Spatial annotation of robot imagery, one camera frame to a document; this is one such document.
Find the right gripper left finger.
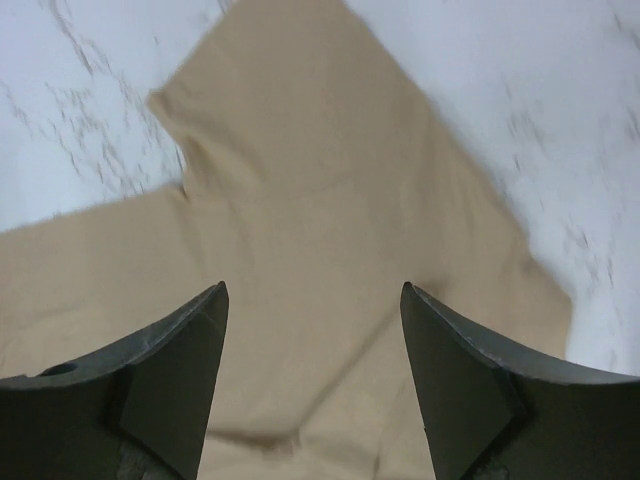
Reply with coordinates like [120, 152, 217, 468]
[1, 283, 229, 479]

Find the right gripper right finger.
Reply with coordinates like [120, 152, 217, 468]
[401, 283, 639, 480]

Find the tan t shirt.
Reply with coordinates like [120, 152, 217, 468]
[1, 1, 571, 479]

